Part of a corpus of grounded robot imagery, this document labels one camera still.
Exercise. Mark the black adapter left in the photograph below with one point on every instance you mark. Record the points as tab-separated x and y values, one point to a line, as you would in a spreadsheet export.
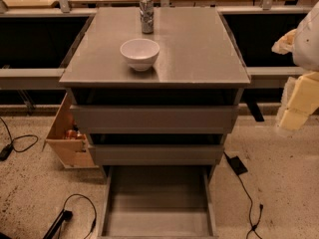
6	151

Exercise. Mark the cardboard box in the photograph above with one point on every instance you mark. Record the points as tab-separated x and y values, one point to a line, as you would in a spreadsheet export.
70	146

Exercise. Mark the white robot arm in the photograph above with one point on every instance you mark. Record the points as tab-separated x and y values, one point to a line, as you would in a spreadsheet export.
305	50

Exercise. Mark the white ceramic bowl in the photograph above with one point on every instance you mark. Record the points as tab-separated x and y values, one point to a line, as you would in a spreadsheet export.
140	54

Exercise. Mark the grey right rail beam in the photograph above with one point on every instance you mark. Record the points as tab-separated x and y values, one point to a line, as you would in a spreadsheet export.
271	77

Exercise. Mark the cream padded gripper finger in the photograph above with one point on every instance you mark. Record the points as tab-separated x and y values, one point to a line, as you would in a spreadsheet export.
300	99

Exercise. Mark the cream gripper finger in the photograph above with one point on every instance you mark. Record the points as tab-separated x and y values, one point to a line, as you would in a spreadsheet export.
284	44

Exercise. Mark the black power adapter right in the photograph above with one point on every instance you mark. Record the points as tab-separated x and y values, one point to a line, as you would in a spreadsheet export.
237	165

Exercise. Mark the grey drawer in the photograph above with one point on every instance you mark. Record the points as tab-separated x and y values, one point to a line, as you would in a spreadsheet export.
156	149
154	111
157	202

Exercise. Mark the grey drawer cabinet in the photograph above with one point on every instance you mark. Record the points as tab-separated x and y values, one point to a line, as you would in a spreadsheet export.
195	52

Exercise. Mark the black bar tool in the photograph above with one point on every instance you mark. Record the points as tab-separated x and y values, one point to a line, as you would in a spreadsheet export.
64	215

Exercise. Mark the grey middle drawer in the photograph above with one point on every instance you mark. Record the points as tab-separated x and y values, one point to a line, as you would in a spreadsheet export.
156	149

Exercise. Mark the grey left rail beam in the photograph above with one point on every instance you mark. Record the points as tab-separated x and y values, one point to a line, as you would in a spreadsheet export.
30	79

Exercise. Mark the grey bottom drawer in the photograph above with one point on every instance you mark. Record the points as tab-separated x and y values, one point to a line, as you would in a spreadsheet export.
157	202

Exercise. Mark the silver drink can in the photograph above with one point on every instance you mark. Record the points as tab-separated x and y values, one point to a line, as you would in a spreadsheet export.
147	16

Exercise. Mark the grey rail beam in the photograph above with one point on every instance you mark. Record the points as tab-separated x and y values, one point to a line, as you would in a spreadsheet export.
271	77
30	79

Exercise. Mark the grey top drawer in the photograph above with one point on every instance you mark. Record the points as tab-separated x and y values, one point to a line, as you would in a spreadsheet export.
154	111

